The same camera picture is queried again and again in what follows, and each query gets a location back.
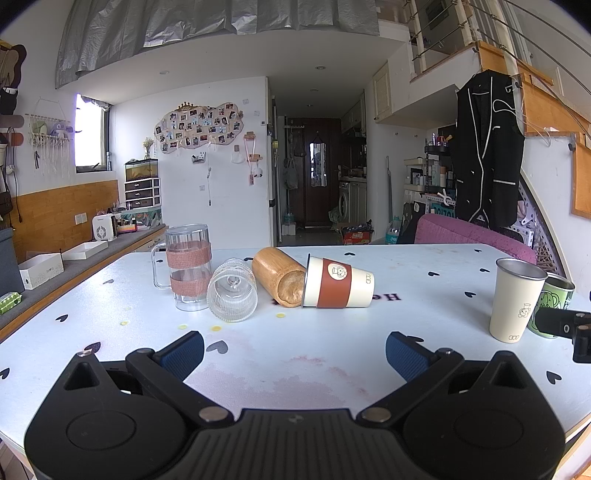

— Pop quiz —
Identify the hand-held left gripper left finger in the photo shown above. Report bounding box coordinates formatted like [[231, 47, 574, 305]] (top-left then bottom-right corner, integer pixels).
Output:
[[59, 330, 235, 430]]

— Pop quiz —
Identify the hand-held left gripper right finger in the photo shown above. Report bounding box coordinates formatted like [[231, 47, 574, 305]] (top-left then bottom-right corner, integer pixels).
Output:
[[356, 330, 533, 429]]

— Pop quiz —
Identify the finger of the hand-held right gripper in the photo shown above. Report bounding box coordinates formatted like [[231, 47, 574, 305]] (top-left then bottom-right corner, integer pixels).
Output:
[[536, 306, 591, 363]]

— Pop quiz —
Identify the white cup with brown sleeve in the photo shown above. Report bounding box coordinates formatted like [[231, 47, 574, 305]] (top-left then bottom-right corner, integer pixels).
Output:
[[301, 253, 376, 309]]

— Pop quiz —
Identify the green metal cup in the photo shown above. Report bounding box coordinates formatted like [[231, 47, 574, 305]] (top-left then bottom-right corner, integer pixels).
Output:
[[526, 272, 576, 340]]

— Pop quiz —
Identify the cream metal cup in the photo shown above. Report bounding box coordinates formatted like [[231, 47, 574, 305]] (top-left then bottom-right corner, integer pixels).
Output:
[[489, 258, 548, 343]]

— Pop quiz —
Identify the ribbed clear glass cup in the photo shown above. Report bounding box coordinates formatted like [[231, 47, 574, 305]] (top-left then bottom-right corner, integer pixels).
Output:
[[206, 258, 259, 323]]

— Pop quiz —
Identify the wooden cup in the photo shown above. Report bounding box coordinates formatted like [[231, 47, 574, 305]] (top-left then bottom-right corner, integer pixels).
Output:
[[252, 247, 307, 308]]

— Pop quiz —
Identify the glass mug with pink bands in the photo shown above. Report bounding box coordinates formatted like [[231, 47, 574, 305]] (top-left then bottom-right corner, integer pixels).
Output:
[[151, 224, 213, 311]]

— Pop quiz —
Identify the white perforated board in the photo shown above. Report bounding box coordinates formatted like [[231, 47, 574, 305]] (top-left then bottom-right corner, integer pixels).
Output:
[[501, 178, 561, 273]]

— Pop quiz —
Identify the pink upholstered chair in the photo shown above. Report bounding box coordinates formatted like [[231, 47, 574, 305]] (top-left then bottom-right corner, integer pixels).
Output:
[[414, 213, 537, 265]]

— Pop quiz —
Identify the cork board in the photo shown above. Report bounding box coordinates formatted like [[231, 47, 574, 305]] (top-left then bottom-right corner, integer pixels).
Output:
[[570, 134, 591, 219]]

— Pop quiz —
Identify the flat white box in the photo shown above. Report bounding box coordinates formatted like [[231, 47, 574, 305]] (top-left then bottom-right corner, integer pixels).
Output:
[[61, 240, 109, 261]]

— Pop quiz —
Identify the white desktop appliance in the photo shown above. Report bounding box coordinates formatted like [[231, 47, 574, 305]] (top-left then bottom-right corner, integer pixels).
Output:
[[91, 213, 119, 242]]

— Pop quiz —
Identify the white cardboard box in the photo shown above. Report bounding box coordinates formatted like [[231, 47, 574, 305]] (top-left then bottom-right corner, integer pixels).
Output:
[[17, 252, 64, 291]]

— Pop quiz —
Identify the washing machine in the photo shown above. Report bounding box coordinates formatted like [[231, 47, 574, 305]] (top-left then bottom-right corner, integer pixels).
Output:
[[338, 181, 357, 225]]

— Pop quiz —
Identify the small drawer unit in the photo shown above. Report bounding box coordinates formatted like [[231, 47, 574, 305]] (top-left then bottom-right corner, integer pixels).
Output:
[[124, 178, 161, 209]]

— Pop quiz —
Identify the black jacket with white trim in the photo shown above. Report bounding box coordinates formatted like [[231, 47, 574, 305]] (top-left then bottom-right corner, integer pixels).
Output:
[[450, 70, 527, 230]]

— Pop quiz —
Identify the black shelf rack with bottles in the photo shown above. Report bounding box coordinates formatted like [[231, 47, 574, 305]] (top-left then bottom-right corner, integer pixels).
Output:
[[424, 132, 458, 204]]

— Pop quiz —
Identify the glass fish tank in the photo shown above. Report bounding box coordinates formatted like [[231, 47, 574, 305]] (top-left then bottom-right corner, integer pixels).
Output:
[[124, 158, 160, 182]]

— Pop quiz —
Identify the grey storage box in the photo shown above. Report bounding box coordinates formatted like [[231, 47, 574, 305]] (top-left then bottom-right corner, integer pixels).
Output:
[[0, 227, 25, 298]]

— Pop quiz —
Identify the dark wooden door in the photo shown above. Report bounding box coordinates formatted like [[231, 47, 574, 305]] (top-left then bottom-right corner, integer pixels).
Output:
[[283, 117, 342, 228]]

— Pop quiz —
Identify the cloud-shaped photo board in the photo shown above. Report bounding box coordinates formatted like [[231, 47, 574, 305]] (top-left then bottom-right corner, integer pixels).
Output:
[[154, 101, 245, 154]]

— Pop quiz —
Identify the window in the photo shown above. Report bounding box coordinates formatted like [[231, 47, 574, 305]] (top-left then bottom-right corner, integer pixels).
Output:
[[75, 93, 112, 174]]

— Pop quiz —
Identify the staircase railing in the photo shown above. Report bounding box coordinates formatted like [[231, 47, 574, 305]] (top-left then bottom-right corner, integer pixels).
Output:
[[401, 0, 591, 134]]

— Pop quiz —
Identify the silver foil curtain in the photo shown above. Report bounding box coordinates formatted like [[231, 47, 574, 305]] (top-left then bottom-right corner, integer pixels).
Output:
[[55, 0, 380, 90]]

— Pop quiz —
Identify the macrame wall hanging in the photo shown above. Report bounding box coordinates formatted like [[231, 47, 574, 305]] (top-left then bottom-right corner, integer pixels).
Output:
[[25, 97, 75, 177]]

